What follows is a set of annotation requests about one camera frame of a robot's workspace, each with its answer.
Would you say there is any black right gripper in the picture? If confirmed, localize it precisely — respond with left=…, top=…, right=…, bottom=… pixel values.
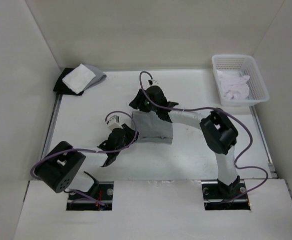
left=129, top=89, right=158, bottom=113

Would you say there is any grey tank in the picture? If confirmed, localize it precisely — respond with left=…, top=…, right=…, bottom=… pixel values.
left=132, top=111, right=173, bottom=145
left=84, top=64, right=107, bottom=91

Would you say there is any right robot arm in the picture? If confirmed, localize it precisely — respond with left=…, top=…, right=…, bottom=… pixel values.
left=129, top=85, right=240, bottom=198

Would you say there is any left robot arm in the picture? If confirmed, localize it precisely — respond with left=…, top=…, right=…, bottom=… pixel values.
left=31, top=123, right=139, bottom=194

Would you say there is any folded grey tank top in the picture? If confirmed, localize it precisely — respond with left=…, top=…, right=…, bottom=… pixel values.
left=84, top=64, right=107, bottom=91

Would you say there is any folded white tank top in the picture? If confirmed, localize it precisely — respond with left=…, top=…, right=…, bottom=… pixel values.
left=62, top=64, right=96, bottom=94

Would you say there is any folded black tank top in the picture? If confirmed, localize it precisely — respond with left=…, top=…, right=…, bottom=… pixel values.
left=53, top=67, right=84, bottom=96

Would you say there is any white tank top in basket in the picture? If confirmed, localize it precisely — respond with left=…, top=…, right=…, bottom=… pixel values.
left=217, top=70, right=250, bottom=100

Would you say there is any white plastic basket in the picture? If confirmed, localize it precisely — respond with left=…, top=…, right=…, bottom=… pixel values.
left=211, top=54, right=269, bottom=107

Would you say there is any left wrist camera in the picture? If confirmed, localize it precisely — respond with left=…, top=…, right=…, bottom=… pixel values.
left=106, top=115, right=122, bottom=131

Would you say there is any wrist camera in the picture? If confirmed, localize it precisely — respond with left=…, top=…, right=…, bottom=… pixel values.
left=148, top=79, right=159, bottom=86
left=106, top=115, right=122, bottom=131

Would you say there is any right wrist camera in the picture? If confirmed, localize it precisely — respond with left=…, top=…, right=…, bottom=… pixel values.
left=148, top=79, right=159, bottom=86

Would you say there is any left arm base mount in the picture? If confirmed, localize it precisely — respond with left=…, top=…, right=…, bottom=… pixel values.
left=65, top=181, right=114, bottom=212

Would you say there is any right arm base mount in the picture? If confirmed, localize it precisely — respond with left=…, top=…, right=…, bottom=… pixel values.
left=201, top=181, right=250, bottom=211

